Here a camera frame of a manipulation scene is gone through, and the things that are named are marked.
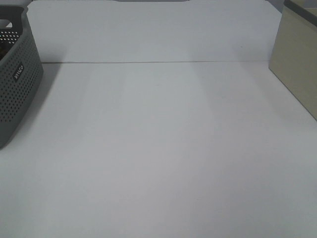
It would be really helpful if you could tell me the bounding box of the grey perforated plastic basket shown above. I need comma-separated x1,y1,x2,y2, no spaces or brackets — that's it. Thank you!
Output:
0,5,44,147

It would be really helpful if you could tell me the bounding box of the beige fabric storage box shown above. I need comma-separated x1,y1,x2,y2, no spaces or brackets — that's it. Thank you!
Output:
268,0,317,118

